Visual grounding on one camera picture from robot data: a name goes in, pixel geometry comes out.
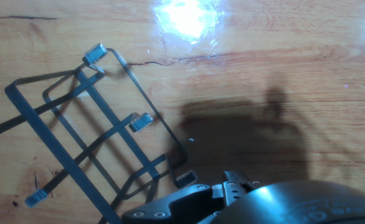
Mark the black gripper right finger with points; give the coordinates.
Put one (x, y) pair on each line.
(234, 186)

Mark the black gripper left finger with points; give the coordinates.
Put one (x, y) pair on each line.
(176, 208)

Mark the glossy orange wooden board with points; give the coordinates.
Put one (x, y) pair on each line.
(263, 46)

